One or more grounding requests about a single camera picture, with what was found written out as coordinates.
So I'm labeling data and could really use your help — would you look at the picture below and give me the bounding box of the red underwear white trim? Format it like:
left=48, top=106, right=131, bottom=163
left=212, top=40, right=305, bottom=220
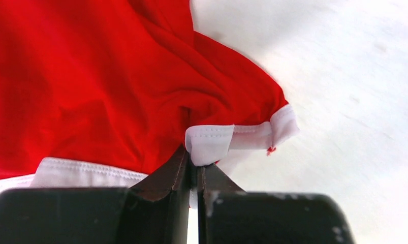
left=0, top=1, right=298, bottom=193

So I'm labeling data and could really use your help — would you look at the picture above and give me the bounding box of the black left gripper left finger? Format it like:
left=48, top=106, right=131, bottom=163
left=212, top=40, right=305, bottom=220
left=0, top=147, right=190, bottom=243

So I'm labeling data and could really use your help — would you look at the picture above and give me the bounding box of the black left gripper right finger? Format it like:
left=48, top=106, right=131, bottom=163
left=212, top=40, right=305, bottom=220
left=197, top=164, right=354, bottom=243

